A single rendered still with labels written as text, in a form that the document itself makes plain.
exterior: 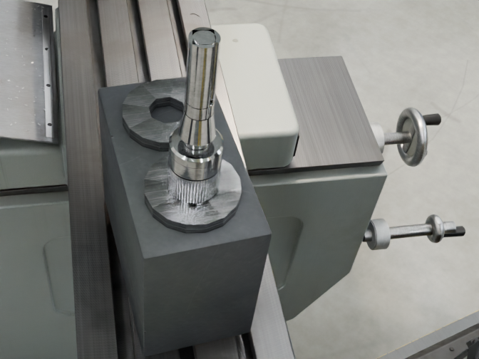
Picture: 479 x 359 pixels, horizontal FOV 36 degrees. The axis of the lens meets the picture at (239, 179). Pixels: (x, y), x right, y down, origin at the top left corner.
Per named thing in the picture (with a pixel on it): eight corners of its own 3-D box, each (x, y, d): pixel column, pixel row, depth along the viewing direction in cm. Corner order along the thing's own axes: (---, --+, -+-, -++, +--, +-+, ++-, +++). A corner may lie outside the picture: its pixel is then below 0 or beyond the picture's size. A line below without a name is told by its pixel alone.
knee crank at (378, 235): (456, 222, 152) (465, 204, 148) (467, 246, 149) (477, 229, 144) (355, 232, 148) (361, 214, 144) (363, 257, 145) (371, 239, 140)
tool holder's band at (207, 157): (234, 147, 65) (234, 139, 64) (199, 177, 62) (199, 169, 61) (193, 120, 66) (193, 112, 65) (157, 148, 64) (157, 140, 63)
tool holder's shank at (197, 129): (222, 139, 64) (234, 37, 55) (198, 159, 62) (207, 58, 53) (194, 121, 65) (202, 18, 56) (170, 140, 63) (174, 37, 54)
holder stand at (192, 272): (199, 181, 94) (209, 62, 79) (251, 333, 81) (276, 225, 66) (104, 198, 91) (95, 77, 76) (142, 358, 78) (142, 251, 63)
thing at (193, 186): (229, 184, 68) (234, 147, 65) (195, 214, 66) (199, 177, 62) (190, 158, 70) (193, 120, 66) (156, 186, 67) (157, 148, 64)
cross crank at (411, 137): (413, 134, 155) (430, 92, 146) (433, 177, 148) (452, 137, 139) (341, 139, 152) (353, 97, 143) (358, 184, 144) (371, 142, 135)
